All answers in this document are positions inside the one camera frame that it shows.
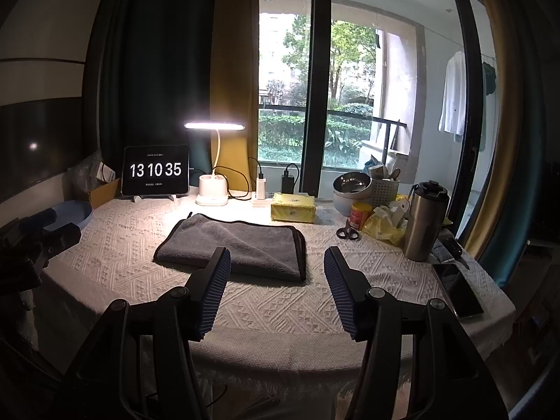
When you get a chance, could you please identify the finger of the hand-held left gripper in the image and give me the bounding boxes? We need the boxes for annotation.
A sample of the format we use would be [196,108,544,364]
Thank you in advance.
[41,223,82,258]
[24,208,58,229]

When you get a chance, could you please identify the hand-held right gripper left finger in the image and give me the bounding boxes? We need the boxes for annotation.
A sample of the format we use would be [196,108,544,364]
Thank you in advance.
[61,247,232,420]

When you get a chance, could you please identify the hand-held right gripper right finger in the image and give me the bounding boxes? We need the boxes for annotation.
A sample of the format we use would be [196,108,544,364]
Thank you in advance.
[324,246,510,420]

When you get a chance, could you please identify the grey towel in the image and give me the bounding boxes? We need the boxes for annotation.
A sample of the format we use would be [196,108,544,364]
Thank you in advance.
[153,213,308,282]

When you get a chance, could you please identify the blue bowl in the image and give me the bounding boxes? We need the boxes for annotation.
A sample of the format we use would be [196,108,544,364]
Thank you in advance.
[47,200,94,231]

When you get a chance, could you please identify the black scissors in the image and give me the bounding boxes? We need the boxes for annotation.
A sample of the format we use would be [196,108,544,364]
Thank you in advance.
[336,219,360,242]

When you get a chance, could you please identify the cardboard box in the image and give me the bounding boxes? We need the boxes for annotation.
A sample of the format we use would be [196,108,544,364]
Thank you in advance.
[89,177,123,210]

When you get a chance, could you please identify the clear plastic bag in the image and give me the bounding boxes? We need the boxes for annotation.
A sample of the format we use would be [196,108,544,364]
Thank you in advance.
[72,151,116,194]

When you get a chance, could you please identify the white textured tablecloth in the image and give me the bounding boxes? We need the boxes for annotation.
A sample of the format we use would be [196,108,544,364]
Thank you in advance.
[41,186,517,386]

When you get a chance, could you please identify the dark television screen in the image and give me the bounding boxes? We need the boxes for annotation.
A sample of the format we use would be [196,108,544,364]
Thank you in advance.
[0,95,85,205]

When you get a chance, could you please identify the orange lidded jar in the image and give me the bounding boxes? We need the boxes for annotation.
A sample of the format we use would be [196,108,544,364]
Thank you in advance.
[349,202,373,232]

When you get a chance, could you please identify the yellow plastic bag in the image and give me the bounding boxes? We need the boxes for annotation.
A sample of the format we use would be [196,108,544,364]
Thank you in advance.
[363,201,410,246]

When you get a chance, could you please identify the white tablet stand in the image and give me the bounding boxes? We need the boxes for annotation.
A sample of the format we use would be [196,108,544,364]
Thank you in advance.
[130,191,181,203]

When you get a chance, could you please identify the yellow tissue pack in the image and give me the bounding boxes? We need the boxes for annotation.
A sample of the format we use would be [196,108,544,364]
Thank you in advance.
[270,192,317,224]

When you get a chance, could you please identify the white desk lamp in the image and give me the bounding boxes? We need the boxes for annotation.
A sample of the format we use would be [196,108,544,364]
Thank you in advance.
[184,120,246,206]

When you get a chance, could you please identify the stainless steel tumbler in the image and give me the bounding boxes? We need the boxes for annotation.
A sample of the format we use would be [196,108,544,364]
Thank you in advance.
[402,180,451,263]

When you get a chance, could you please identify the white plastic basket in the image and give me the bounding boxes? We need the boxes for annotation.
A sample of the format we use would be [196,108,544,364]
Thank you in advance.
[365,176,400,211]

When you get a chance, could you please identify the stainless steel bowl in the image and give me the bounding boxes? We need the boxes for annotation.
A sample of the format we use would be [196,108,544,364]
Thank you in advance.
[332,172,373,218]

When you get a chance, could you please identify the tablet with clock display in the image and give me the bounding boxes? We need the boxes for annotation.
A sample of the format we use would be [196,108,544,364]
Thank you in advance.
[121,144,190,197]

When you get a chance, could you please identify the black smartphone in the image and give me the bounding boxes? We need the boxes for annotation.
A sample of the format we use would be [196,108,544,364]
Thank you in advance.
[432,262,485,319]

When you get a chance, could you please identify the balcony railing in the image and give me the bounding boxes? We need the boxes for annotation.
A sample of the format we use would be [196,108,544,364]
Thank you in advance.
[258,104,408,168]

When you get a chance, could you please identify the dark green curtain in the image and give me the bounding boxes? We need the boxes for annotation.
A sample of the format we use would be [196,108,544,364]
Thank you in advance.
[87,0,219,176]

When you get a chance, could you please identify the white hanging shirt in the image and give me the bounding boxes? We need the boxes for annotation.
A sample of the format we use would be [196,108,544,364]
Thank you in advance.
[438,51,467,137]

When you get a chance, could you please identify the yellow and teal curtain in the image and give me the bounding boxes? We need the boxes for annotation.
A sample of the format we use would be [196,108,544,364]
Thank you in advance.
[461,0,560,289]

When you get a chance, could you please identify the green hanging garment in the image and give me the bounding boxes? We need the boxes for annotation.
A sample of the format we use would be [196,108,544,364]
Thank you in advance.
[482,62,498,95]

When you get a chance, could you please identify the black charger cable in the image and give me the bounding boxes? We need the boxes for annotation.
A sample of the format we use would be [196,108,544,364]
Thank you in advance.
[213,156,263,202]

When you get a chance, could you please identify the black window frame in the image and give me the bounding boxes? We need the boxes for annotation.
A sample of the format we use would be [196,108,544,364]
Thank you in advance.
[301,0,332,197]

